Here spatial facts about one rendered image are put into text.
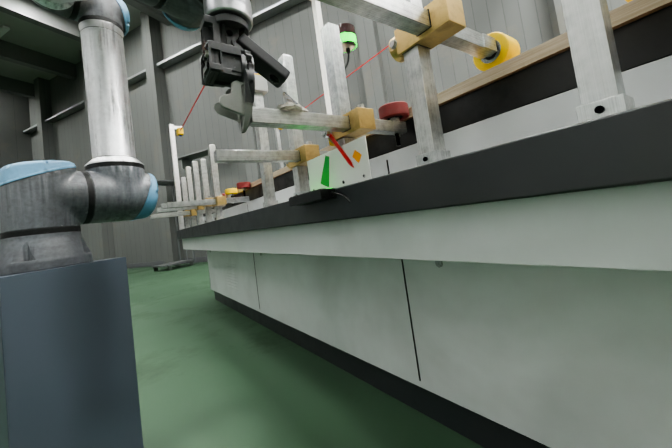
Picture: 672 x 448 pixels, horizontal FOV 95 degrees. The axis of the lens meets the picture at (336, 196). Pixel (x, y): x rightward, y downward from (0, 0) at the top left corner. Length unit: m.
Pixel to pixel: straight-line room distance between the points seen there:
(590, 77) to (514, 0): 5.51
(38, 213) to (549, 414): 1.22
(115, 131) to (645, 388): 1.34
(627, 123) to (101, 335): 1.08
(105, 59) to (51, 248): 0.57
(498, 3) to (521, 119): 5.27
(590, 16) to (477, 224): 0.31
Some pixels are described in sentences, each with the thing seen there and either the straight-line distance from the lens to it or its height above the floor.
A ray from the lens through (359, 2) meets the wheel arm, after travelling 0.52.
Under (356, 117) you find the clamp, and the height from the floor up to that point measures 0.85.
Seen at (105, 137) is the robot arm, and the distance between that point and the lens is 1.14.
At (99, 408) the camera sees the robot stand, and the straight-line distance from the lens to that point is 1.07.
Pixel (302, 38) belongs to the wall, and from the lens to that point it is 6.85.
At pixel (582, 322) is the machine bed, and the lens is 0.77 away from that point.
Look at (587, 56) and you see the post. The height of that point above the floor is 0.78.
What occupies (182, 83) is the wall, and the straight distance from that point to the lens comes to 8.82.
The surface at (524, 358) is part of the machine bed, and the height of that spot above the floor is 0.27.
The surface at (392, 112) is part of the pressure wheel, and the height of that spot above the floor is 0.88.
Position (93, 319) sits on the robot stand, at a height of 0.46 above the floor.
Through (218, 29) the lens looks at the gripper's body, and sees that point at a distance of 0.68.
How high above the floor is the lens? 0.63
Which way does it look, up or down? 4 degrees up
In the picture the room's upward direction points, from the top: 8 degrees counter-clockwise
